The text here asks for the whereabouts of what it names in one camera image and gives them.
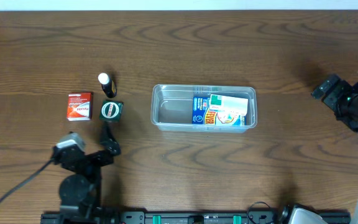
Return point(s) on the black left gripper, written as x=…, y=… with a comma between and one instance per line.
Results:
x=95, y=156

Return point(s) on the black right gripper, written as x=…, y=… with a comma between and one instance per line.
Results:
x=336, y=101

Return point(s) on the dark green Zam-Buk box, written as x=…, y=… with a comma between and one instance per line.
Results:
x=111, y=111

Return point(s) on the red Panadol box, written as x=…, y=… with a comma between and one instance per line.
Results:
x=79, y=106

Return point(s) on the dark bottle white cap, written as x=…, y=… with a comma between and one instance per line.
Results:
x=107, y=85

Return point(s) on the white green Panadol box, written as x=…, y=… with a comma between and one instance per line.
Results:
x=229, y=104

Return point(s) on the clear plastic container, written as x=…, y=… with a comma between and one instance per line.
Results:
x=172, y=107

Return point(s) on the blue Kool Fever box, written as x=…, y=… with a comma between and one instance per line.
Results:
x=202, y=114

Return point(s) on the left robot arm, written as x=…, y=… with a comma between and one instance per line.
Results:
x=80, y=193

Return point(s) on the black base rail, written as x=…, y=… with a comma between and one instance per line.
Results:
x=112, y=217

